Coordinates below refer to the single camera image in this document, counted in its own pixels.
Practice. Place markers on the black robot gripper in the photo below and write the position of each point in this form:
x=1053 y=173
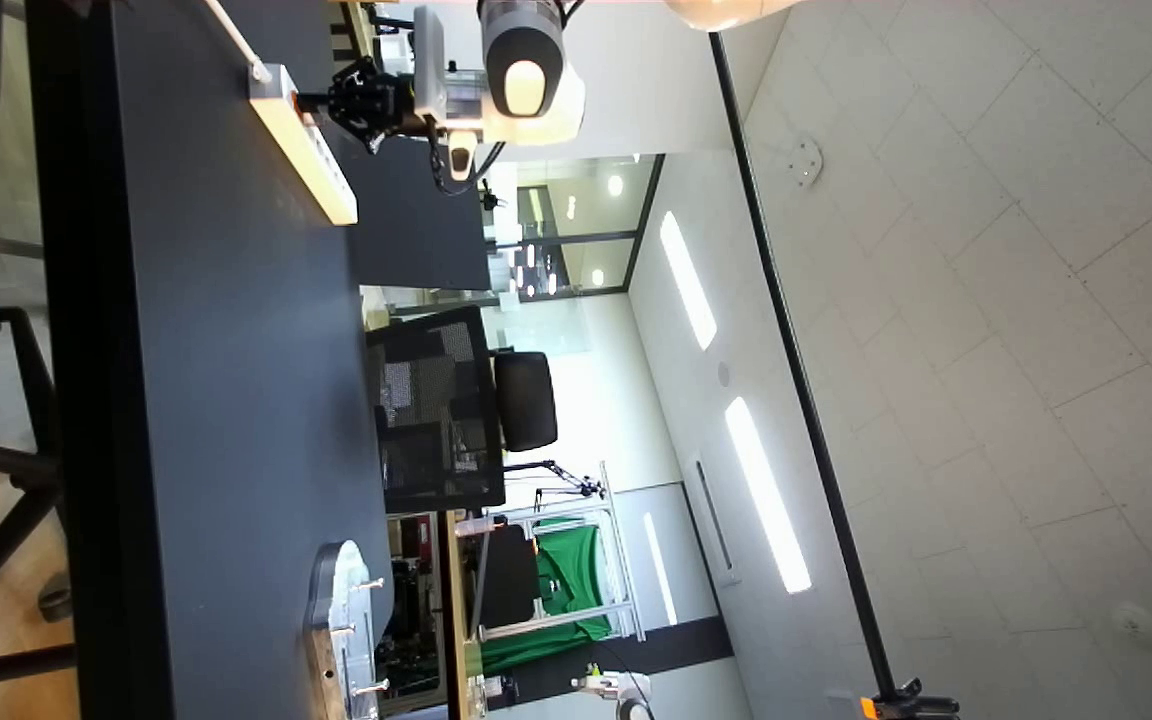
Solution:
x=368 y=102

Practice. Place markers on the black table leg frame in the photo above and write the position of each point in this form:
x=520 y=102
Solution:
x=37 y=497

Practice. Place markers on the white power strip adapter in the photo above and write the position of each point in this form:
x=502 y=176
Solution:
x=300 y=142

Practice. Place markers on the dark partition panel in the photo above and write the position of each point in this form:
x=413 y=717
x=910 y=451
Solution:
x=413 y=228

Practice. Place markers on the green screen backdrop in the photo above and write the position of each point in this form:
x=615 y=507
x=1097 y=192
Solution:
x=568 y=590

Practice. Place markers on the black computer monitor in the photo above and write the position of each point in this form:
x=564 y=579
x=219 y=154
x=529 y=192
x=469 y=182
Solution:
x=438 y=413

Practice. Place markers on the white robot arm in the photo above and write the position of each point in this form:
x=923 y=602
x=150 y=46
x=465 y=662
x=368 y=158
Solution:
x=518 y=92

